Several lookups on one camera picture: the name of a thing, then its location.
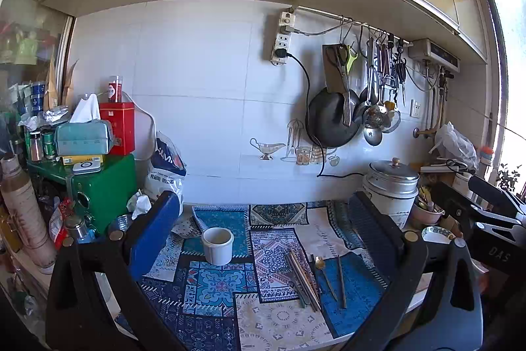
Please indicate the steel ladle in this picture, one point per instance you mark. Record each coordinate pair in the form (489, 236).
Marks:
(372, 132)

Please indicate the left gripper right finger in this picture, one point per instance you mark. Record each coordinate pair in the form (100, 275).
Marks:
(381, 236)

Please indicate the yellow flat box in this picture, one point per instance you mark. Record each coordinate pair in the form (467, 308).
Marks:
(72, 160)

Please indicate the aluminium steamer pot with lid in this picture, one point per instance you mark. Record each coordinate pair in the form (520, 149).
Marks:
(392, 176)

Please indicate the metal hanging rail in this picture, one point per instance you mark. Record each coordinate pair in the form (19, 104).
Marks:
(343, 20)

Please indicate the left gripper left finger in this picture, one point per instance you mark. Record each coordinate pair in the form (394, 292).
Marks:
(148, 234)

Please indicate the green metal box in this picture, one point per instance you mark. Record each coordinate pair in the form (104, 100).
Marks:
(99, 197)

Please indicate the pink bowl with utensils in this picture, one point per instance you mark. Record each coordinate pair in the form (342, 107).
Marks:
(424, 210)

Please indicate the white power strip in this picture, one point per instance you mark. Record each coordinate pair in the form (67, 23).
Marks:
(283, 37)

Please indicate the patterned blue patchwork mat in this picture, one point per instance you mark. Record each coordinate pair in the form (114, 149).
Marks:
(250, 303)

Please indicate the white ceramic utensil cup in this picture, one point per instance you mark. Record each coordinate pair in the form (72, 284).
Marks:
(218, 245)

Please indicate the glass display cabinet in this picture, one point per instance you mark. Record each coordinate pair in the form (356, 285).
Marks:
(32, 35)

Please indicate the white rice cooker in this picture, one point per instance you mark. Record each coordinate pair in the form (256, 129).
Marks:
(397, 209)

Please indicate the steel skimmer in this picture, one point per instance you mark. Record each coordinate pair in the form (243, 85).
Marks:
(388, 116)

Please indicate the orange wooden chopstick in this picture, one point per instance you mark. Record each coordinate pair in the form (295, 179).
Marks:
(304, 274)

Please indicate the reddish brown chopstick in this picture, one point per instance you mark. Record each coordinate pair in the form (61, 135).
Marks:
(303, 278)
(312, 272)

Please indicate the white water heater box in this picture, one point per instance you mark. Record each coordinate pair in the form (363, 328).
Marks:
(426, 50)

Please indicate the white wall socket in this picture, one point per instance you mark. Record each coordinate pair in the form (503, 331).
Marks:
(415, 109)

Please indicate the patterned ceramic plate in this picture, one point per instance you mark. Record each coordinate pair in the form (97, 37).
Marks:
(437, 234)

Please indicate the red white can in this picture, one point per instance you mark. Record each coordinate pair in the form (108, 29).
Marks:
(115, 89)

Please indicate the teal tissue box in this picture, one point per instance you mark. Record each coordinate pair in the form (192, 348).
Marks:
(86, 133)

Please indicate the white chopstick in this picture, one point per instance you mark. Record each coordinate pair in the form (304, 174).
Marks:
(302, 282)

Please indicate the black wok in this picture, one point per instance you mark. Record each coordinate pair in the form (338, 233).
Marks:
(324, 121)

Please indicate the kitchen scissors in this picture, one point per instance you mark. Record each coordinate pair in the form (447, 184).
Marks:
(342, 58)

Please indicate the dark green chopstick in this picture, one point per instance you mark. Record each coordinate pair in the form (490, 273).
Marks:
(290, 263)

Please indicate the white blue plastic bag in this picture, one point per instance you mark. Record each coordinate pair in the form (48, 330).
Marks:
(165, 171)

